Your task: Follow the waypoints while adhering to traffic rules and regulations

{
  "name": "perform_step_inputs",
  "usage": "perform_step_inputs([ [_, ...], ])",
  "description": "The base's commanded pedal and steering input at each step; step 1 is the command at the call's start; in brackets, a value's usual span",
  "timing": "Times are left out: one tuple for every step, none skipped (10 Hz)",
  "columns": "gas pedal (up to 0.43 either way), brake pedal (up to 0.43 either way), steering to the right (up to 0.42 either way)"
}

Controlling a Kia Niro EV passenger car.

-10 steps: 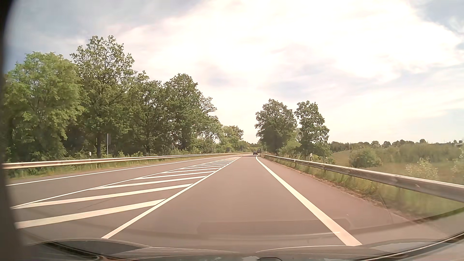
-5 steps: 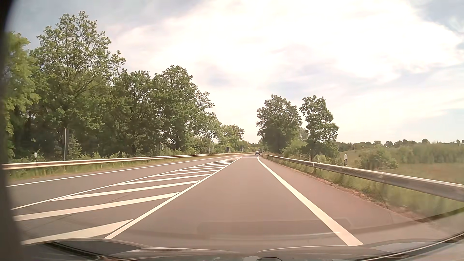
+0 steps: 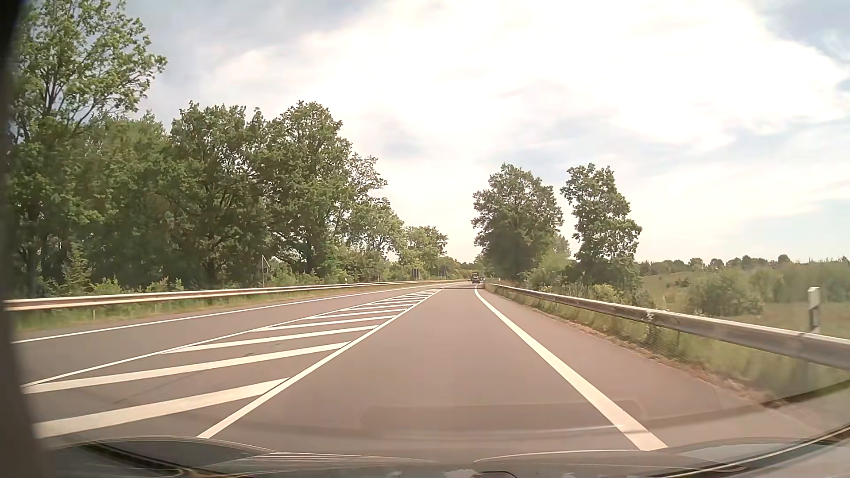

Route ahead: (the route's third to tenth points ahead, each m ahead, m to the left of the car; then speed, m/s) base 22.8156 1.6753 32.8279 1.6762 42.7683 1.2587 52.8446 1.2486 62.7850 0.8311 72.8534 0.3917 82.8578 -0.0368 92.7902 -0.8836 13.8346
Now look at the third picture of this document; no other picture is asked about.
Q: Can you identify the tall green tree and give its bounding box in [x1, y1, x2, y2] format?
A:
[560, 163, 644, 293]
[471, 163, 565, 282]

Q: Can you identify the grey asphalt road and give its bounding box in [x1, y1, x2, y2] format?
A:
[12, 281, 824, 462]

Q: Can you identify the car's own bonnet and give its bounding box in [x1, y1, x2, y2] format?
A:
[50, 435, 850, 478]

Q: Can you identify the grass verge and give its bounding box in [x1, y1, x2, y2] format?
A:
[488, 285, 850, 402]
[13, 284, 426, 333]

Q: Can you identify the green bush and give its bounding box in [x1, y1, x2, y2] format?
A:
[685, 269, 766, 317]

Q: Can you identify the distant row of trees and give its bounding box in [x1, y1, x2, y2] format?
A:
[639, 254, 850, 278]

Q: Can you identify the grass field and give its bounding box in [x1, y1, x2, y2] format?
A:
[641, 271, 850, 339]

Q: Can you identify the metal guard rail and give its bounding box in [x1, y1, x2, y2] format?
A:
[3, 279, 466, 313]
[485, 281, 850, 373]

